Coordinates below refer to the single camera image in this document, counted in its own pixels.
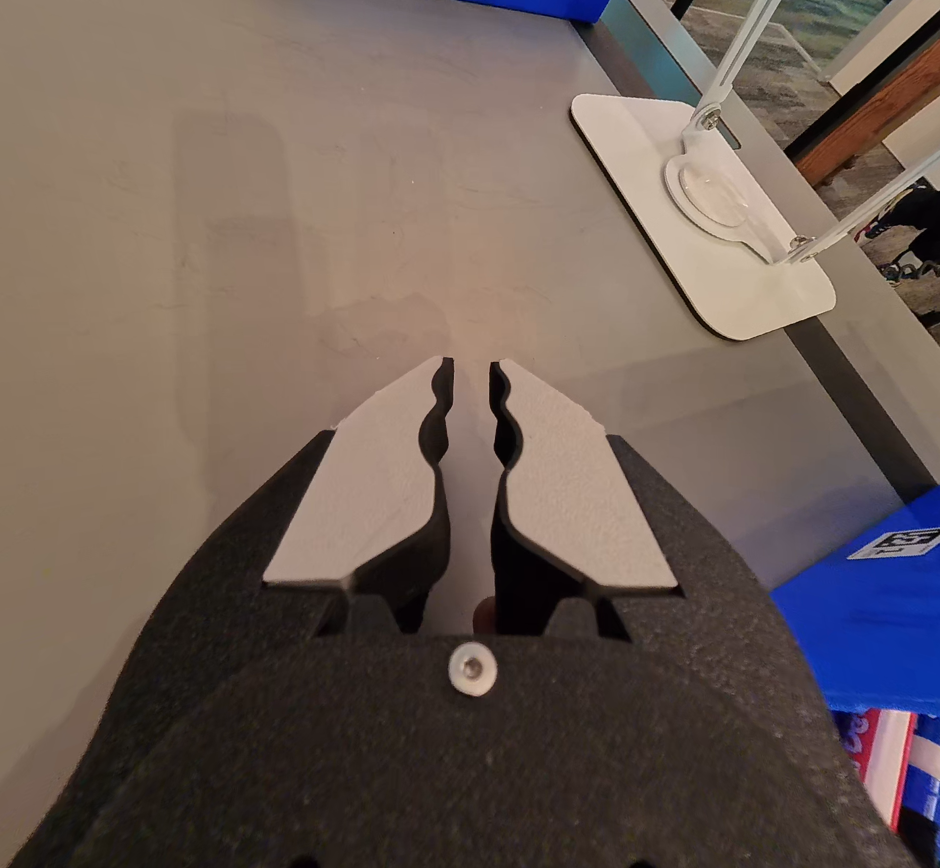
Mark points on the printed red white box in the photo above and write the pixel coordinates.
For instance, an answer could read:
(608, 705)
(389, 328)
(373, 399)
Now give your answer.
(888, 765)

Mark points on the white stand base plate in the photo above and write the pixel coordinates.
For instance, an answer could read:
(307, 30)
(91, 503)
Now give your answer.
(646, 222)

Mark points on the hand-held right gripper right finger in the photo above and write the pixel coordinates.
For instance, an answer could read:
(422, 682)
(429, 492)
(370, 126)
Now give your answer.
(580, 508)

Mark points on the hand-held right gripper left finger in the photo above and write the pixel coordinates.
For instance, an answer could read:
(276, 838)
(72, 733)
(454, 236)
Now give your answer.
(360, 508)

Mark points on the clear plastic suction mount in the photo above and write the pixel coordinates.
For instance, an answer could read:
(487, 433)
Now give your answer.
(716, 196)

